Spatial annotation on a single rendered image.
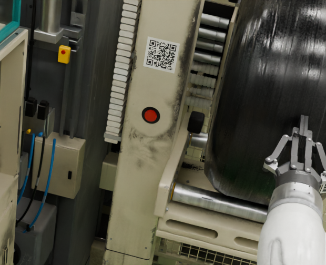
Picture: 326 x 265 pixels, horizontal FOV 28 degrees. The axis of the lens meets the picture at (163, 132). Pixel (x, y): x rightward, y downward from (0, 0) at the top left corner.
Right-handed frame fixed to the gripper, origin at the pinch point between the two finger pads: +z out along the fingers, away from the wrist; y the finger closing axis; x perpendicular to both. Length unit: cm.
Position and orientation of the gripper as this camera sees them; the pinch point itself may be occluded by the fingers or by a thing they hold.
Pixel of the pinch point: (302, 131)
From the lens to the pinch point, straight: 131.2
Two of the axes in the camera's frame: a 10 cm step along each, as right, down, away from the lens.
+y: -9.7, -2.3, 0.9
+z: 2.2, -5.8, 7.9
